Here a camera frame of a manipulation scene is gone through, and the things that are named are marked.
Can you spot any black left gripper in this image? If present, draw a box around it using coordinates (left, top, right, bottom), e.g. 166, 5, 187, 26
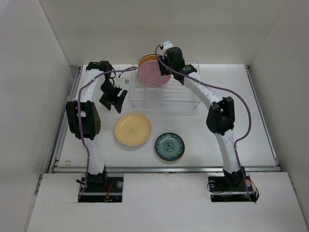
100, 79, 126, 114

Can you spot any pink plate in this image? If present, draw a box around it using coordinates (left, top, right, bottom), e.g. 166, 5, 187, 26
137, 60, 171, 87

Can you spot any green blue floral plate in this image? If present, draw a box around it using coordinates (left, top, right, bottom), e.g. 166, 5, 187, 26
154, 132, 185, 162

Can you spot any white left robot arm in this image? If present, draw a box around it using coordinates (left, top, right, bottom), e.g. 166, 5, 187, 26
66, 61, 136, 192

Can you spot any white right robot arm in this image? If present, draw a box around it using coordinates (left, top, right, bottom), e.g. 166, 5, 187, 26
155, 44, 245, 190

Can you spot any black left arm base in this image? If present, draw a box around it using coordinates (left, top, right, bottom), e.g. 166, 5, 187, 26
76, 172, 124, 203

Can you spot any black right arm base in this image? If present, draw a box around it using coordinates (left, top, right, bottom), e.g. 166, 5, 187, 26
207, 175, 260, 203

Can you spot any orange plate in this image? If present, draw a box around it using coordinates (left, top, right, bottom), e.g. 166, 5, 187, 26
138, 56, 157, 67

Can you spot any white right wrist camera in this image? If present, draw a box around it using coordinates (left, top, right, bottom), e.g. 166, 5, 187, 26
159, 41, 174, 56

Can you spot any white wire dish rack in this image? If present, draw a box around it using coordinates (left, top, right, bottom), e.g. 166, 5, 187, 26
128, 59, 201, 111

